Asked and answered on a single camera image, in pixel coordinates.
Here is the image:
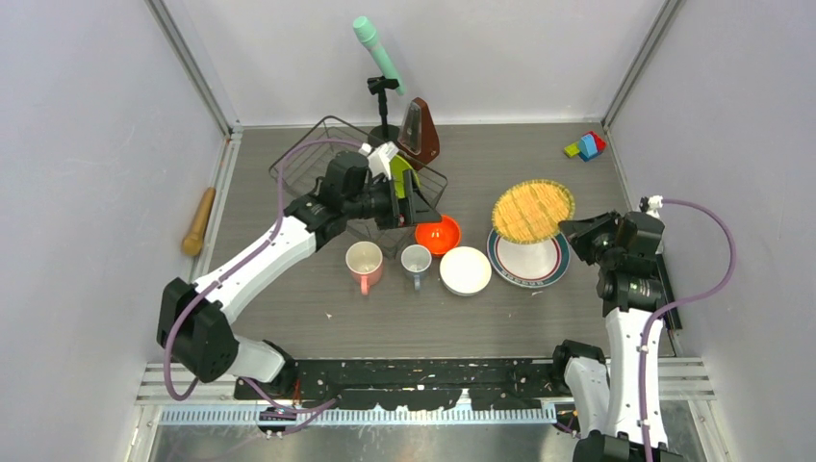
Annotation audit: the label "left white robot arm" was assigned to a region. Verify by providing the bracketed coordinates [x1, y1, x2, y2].
[157, 151, 442, 400]

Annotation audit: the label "white bowl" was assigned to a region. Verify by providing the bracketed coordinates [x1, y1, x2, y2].
[440, 246, 492, 296]

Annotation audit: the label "black microphone stand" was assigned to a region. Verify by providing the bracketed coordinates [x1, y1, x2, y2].
[367, 76, 399, 146]

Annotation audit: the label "woven bamboo tray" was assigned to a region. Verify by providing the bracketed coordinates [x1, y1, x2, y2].
[491, 179, 575, 244]

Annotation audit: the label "black wire dish rack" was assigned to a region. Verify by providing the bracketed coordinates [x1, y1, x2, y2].
[268, 115, 414, 259]

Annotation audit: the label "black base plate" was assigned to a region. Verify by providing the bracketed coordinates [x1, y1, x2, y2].
[234, 358, 572, 411]

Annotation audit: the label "grey mug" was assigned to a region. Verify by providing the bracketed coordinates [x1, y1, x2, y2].
[400, 244, 433, 291]

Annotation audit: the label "teal microphone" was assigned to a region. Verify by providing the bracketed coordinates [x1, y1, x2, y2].
[352, 15, 405, 96]

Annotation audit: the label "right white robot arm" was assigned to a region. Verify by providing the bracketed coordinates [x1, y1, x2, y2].
[548, 212, 683, 461]

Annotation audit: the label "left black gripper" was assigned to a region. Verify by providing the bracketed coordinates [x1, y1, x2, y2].
[344, 169, 441, 231]

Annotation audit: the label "pink mug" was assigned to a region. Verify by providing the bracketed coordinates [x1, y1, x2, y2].
[345, 242, 384, 295]

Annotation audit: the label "large green-rimmed plate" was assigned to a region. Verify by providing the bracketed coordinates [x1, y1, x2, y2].
[487, 230, 571, 290]

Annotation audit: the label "black handheld microphone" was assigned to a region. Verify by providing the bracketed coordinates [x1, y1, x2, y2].
[656, 253, 682, 333]

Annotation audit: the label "colourful toy blocks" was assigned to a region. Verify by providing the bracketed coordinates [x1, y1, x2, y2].
[563, 131, 607, 162]

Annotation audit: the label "orange bowl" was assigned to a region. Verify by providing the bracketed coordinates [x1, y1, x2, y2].
[414, 215, 462, 257]

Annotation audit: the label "brown metronome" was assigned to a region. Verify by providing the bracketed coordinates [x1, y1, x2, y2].
[396, 97, 441, 170]

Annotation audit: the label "wooden rolling pin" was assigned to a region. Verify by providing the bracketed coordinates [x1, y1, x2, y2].
[181, 187, 217, 257]

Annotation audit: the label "lime green plate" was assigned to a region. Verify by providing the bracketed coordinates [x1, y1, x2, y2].
[390, 154, 421, 199]

